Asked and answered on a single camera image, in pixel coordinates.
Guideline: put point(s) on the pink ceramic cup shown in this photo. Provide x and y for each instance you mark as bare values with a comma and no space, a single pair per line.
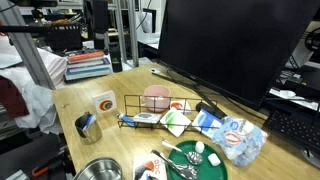
156,96

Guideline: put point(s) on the white card red print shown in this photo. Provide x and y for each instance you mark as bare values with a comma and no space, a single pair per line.
180,106

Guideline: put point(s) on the white card green print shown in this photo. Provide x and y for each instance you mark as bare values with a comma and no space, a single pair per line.
175,121

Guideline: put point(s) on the small blue white tube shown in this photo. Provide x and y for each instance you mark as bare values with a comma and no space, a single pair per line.
126,119

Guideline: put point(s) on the black upright box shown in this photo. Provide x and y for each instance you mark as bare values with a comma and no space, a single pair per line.
116,58

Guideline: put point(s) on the blue white packet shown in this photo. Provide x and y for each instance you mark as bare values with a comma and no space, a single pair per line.
206,122

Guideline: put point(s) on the white standing card box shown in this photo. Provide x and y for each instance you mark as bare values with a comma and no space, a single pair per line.
105,102

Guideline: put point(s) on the white marshmallow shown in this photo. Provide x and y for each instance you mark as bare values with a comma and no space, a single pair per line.
214,159
199,147

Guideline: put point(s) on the small steel spoon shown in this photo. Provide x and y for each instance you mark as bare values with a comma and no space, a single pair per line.
193,157

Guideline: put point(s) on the stack of books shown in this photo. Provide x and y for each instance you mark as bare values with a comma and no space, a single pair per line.
87,65

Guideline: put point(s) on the abc picture card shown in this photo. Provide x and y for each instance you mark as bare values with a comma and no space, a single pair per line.
150,168

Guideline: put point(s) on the small steel pitcher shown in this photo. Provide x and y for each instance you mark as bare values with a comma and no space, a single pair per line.
90,133

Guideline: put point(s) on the large steel spoon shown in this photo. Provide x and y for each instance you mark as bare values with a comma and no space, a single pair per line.
183,170

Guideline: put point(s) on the large black monitor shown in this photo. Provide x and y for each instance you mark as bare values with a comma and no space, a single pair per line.
233,43

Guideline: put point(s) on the green round plate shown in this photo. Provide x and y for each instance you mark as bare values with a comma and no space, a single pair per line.
206,170

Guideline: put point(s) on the clear plastic bag blue print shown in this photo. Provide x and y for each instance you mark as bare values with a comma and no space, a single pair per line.
240,140

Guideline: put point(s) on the steel pot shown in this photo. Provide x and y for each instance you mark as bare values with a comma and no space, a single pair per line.
100,171

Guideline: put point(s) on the white cloth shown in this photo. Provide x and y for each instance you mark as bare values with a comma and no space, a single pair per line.
36,96

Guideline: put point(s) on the black keyboard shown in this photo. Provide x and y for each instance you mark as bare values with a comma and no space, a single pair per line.
293,128

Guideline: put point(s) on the dark red cloth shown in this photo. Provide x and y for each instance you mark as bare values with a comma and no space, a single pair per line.
11,98

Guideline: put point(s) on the upright aluminium frame posts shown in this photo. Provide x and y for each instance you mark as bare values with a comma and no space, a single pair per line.
132,33

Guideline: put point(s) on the slanted aluminium frame post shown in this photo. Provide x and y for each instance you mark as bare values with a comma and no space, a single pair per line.
28,50

